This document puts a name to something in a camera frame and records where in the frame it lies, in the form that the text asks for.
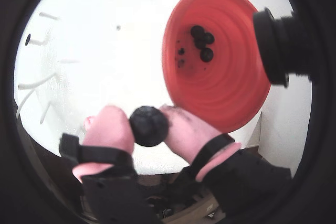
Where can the long white paper stick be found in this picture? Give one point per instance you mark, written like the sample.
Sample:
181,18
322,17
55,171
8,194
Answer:
45,113

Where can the red collapsible cup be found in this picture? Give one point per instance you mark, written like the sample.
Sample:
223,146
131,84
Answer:
223,90

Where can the white foam board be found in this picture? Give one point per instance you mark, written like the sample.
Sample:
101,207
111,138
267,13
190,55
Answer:
105,51

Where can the dark blueberry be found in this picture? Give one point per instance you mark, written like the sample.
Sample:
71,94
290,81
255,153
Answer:
200,43
206,54
208,37
27,40
148,125
197,30

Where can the pink covered gripper finger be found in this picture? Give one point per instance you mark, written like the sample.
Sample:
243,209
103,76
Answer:
107,129
194,134

